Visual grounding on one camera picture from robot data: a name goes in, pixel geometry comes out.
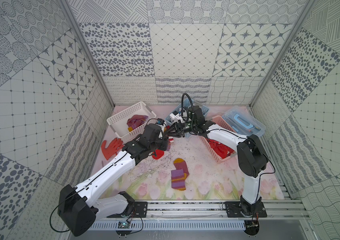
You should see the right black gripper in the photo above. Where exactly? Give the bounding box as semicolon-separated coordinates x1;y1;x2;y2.
167;119;197;139

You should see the maroon purple toe sock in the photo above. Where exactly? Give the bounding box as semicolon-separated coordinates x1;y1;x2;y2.
127;115;148;127

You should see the red snowflake sock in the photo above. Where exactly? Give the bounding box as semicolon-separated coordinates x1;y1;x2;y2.
207;140;235;159

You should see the purple striped sock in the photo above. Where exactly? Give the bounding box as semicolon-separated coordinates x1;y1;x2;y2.
171;158;189;191

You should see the white sock black pattern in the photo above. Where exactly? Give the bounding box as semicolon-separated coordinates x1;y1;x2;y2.
169;113;182;122

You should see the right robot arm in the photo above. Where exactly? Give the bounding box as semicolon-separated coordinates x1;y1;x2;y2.
165;106;269;216

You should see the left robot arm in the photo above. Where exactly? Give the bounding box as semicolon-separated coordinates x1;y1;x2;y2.
55;119;169;237

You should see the blue plastic basket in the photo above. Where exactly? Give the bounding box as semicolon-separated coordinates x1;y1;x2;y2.
165;99;209;127

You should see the pink plastic basket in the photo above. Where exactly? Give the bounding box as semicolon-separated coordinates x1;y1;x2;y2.
199;116;237;164

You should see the white plastic basket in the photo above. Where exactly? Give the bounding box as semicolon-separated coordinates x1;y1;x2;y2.
107;102;157;143

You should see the red patterned sock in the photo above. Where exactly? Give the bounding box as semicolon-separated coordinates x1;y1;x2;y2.
152;150;165;160

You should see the red santa striped sock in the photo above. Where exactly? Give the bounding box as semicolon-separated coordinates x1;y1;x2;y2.
165;126;174;144

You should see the red rubber glove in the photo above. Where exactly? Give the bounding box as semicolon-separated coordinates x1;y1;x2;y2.
101;138;124;160

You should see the clear plastic tool box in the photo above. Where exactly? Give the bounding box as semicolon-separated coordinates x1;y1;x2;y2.
222;106;266;137

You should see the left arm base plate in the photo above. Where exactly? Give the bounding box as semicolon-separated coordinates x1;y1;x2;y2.
107;202;148;218

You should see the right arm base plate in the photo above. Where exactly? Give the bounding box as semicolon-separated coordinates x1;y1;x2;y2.
222;201;267;218

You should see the aluminium mounting rail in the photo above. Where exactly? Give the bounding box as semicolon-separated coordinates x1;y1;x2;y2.
63;199;311;221

